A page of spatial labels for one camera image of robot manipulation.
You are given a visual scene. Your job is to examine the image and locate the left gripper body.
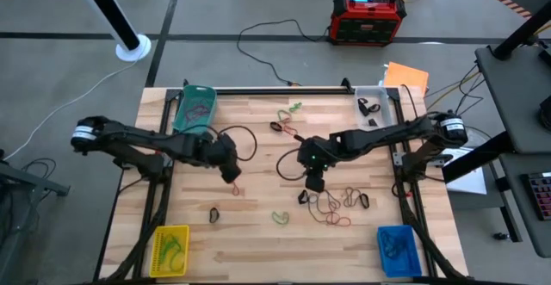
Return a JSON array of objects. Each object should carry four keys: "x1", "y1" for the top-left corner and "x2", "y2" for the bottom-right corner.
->
[{"x1": 206, "y1": 133, "x2": 242, "y2": 185}]

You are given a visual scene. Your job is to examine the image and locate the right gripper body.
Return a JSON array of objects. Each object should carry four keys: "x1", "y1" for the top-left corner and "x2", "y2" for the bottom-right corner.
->
[{"x1": 296, "y1": 134, "x2": 335, "y2": 194}]

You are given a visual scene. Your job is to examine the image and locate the teal plastic basket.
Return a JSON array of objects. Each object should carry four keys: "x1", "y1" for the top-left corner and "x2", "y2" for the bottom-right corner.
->
[{"x1": 170, "y1": 84, "x2": 219, "y2": 138}]

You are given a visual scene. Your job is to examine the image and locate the clear plastic bin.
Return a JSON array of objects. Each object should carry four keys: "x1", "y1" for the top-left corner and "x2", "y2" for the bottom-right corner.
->
[{"x1": 353, "y1": 85, "x2": 393, "y2": 133}]

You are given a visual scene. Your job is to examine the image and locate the orange paper folder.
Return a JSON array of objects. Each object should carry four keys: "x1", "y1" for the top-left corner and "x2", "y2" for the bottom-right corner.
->
[{"x1": 382, "y1": 61, "x2": 430, "y2": 97}]

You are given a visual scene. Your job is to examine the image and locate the white pole with round base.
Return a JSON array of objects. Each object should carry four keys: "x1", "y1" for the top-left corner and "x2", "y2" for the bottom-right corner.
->
[{"x1": 67, "y1": 0, "x2": 152, "y2": 64}]

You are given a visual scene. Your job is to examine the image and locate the yellow plastic basket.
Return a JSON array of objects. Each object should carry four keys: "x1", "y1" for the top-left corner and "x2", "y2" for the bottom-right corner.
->
[{"x1": 148, "y1": 225, "x2": 191, "y2": 278}]

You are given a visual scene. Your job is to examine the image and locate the red portable power station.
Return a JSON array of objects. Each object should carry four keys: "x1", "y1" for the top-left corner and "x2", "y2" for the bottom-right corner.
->
[{"x1": 329, "y1": 0, "x2": 408, "y2": 47}]

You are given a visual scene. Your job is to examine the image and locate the blue plastic basket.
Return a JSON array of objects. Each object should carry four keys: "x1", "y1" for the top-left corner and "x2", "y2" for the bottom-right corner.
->
[{"x1": 376, "y1": 225, "x2": 424, "y2": 278}]

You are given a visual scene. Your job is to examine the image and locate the black diagonal beam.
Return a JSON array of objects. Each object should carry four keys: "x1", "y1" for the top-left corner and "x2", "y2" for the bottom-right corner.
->
[{"x1": 442, "y1": 130, "x2": 516, "y2": 183}]

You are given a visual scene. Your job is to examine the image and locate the white paper sheet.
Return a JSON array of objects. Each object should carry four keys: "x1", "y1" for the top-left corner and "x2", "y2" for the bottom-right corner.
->
[{"x1": 445, "y1": 146, "x2": 488, "y2": 196}]

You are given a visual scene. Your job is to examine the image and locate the grey metal stand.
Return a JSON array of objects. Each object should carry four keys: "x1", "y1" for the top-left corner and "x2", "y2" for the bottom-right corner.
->
[{"x1": 0, "y1": 149, "x2": 72, "y2": 273}]

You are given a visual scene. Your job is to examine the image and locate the grey side table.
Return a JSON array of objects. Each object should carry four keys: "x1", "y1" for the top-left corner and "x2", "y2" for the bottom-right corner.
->
[{"x1": 474, "y1": 43, "x2": 551, "y2": 155}]

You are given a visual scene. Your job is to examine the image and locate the grey desk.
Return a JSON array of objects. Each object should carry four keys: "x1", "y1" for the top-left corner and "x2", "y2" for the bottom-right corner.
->
[{"x1": 498, "y1": 152, "x2": 551, "y2": 259}]

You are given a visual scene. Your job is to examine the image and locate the black keyboard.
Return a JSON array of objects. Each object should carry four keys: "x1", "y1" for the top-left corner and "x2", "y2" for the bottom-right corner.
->
[{"x1": 522, "y1": 171, "x2": 551, "y2": 222}]

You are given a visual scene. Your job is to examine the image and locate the black pole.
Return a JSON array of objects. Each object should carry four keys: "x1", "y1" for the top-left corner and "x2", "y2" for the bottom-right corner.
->
[{"x1": 492, "y1": 0, "x2": 551, "y2": 61}]

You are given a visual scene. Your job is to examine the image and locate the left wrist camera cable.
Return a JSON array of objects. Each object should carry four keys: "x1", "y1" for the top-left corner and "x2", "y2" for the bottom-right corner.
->
[{"x1": 214, "y1": 125, "x2": 258, "y2": 162}]

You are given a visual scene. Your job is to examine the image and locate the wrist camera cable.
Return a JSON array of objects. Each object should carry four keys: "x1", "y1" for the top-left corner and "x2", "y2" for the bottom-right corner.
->
[
  {"x1": 214, "y1": 125, "x2": 258, "y2": 162},
  {"x1": 275, "y1": 146, "x2": 309, "y2": 183}
]

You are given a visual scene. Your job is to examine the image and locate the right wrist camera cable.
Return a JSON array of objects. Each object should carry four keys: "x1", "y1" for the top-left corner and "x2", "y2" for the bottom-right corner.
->
[{"x1": 275, "y1": 146, "x2": 309, "y2": 183}]

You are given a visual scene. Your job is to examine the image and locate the black braided cable bundle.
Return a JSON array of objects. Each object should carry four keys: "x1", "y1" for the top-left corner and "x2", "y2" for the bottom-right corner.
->
[
  {"x1": 101, "y1": 177, "x2": 173, "y2": 284},
  {"x1": 389, "y1": 180, "x2": 468, "y2": 280}
]

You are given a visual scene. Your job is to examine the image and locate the black power cable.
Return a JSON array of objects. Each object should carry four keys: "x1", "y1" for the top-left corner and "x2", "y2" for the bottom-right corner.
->
[{"x1": 236, "y1": 18, "x2": 332, "y2": 86}]

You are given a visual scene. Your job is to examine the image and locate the white floor cable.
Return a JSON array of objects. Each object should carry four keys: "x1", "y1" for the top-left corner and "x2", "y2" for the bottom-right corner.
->
[{"x1": 3, "y1": 59, "x2": 143, "y2": 162}]

